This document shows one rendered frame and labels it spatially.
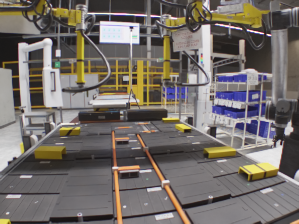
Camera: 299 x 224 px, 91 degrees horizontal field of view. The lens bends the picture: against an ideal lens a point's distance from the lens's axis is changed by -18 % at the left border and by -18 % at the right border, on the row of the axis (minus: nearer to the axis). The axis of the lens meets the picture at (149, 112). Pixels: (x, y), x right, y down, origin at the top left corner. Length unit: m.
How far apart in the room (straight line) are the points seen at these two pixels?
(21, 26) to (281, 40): 2.12
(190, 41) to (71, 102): 9.20
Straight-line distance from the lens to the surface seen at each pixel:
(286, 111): 1.60
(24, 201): 0.70
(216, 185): 0.70
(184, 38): 1.99
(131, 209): 0.57
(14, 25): 1.71
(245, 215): 0.59
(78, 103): 10.48
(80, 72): 1.69
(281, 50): 1.74
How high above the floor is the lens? 1.37
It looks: 9 degrees down
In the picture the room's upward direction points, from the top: straight up
